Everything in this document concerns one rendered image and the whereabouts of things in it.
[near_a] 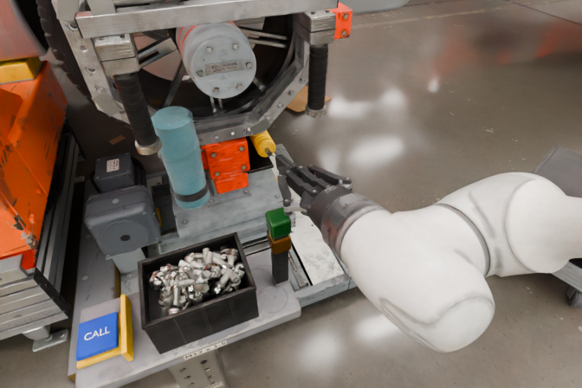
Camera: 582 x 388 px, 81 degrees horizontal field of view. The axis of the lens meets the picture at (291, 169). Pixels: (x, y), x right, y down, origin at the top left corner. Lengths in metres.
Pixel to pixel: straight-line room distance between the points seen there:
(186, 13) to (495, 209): 0.51
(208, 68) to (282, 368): 0.90
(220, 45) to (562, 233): 0.57
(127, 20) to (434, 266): 0.53
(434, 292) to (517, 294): 1.18
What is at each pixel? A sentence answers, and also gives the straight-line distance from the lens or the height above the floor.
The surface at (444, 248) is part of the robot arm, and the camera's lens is 0.39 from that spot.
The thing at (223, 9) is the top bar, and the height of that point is 0.97.
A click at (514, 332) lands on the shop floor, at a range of 1.44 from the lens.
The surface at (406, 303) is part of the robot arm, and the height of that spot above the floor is 0.82.
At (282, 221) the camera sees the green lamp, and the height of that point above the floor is 0.66.
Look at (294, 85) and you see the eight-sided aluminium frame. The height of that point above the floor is 0.71.
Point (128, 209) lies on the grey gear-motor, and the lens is 1.09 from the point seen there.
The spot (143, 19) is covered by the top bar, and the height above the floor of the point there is 0.97.
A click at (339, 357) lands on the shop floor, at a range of 1.21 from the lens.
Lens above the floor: 1.13
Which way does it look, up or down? 41 degrees down
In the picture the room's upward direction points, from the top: straight up
